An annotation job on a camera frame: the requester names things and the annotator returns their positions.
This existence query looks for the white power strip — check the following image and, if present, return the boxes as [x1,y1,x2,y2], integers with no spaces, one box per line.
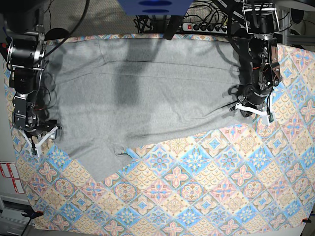
[182,23,227,34]

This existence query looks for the grey T-shirt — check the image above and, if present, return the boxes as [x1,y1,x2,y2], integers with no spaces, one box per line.
[46,38,252,181]

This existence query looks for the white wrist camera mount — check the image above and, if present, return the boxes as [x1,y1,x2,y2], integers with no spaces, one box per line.
[20,125,63,157]
[230,93,274,125]

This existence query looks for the patterned tablecloth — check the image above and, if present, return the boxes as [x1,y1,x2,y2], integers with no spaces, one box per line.
[0,34,315,236]

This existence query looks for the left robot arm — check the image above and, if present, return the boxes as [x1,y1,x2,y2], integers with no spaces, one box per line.
[235,0,282,123]

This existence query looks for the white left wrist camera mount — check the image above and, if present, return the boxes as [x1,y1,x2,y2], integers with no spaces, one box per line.
[230,93,274,125]

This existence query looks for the black table clamp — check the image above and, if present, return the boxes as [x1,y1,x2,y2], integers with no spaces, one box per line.
[163,15,183,40]

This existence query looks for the blue box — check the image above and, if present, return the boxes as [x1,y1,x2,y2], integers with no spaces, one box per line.
[118,0,192,16]

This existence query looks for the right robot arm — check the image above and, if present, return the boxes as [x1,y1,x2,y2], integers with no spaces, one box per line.
[0,0,59,139]

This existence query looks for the spring clamp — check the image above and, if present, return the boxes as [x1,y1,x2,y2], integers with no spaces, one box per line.
[21,210,43,220]
[302,218,312,223]

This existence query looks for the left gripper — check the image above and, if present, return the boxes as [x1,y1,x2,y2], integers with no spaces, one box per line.
[238,85,270,118]

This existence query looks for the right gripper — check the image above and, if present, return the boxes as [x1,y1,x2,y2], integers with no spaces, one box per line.
[24,119,59,138]

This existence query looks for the bottom right spring clamp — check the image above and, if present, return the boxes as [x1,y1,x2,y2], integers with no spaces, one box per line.
[302,218,312,223]

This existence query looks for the red white labels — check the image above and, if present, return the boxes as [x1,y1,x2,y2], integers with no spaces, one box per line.
[0,162,25,194]

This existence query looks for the bottom left spring clamp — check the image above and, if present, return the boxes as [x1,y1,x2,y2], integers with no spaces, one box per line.
[21,210,43,220]

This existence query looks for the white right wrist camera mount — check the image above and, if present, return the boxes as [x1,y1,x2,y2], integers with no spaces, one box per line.
[20,125,63,157]

